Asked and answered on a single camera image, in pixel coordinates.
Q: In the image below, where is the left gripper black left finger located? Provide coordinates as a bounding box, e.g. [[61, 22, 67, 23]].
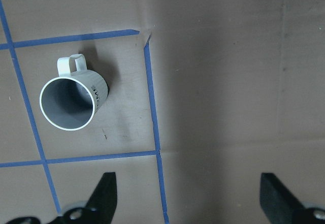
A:
[[6, 172, 118, 224]]

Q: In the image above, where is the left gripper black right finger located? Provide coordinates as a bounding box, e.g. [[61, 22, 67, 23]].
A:
[[259, 173, 324, 224]]

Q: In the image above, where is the white ribbed mug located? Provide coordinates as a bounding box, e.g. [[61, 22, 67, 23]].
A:
[[39, 54, 109, 131]]

